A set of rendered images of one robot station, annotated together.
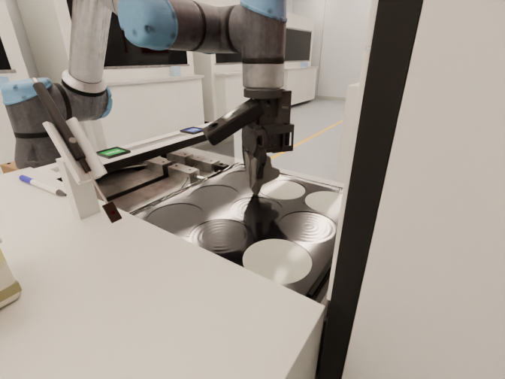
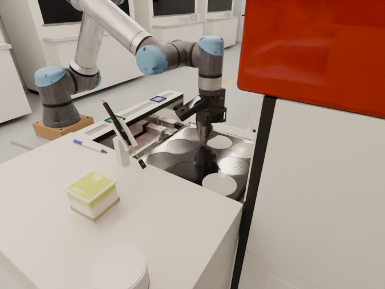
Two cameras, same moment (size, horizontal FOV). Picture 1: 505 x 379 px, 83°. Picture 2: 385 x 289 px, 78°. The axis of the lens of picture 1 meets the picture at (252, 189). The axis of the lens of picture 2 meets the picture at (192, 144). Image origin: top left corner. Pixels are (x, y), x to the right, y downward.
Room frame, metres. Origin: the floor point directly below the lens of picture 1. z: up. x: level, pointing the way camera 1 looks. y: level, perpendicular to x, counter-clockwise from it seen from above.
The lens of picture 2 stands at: (-0.20, 0.07, 1.36)
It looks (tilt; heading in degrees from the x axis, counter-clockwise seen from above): 32 degrees down; 357
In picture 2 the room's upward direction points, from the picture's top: 1 degrees clockwise
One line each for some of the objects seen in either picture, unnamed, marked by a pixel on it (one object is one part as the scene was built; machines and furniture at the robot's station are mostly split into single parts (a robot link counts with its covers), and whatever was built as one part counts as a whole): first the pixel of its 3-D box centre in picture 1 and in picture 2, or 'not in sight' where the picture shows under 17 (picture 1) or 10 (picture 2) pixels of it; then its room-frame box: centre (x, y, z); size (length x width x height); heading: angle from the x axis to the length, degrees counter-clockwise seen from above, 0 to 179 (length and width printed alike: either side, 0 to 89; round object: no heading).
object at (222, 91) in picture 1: (231, 65); (165, 16); (5.97, 0.41, 1.00); 1.80 x 1.08 x 2.00; 146
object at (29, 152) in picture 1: (43, 145); (59, 110); (0.81, 0.61, 0.93); 0.15 x 0.15 x 0.10
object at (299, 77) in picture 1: (285, 62); (211, 12); (7.79, -0.83, 1.00); 1.80 x 1.08 x 2.00; 146
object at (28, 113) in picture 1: (34, 104); (54, 84); (0.82, 0.61, 1.05); 0.13 x 0.12 x 0.14; 146
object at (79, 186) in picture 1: (81, 172); (125, 144); (0.34, 0.22, 1.03); 0.06 x 0.04 x 0.13; 56
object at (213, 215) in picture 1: (256, 210); (205, 155); (0.48, -0.01, 0.90); 0.34 x 0.34 x 0.01; 56
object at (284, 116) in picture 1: (265, 122); (210, 105); (0.55, -0.03, 1.05); 0.09 x 0.08 x 0.12; 113
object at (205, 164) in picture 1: (204, 163); (168, 122); (0.75, 0.13, 0.89); 0.08 x 0.03 x 0.03; 56
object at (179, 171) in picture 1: (183, 172); (156, 129); (0.68, 0.18, 0.89); 0.08 x 0.03 x 0.03; 56
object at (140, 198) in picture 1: (161, 193); (144, 144); (0.62, 0.22, 0.87); 0.36 x 0.08 x 0.03; 146
